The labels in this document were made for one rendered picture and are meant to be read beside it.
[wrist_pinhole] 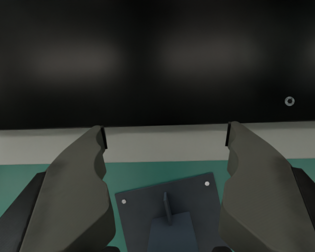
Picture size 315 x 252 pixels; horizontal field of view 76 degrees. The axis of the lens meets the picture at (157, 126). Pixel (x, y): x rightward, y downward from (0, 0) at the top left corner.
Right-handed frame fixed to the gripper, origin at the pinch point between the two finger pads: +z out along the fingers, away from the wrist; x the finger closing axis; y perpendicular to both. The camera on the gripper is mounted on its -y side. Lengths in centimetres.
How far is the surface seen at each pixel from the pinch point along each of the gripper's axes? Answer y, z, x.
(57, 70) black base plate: -1.5, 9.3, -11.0
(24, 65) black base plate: -2.0, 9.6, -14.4
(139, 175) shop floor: 63, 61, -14
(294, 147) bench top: 7.2, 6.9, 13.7
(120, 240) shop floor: 90, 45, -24
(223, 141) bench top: 6.5, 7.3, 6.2
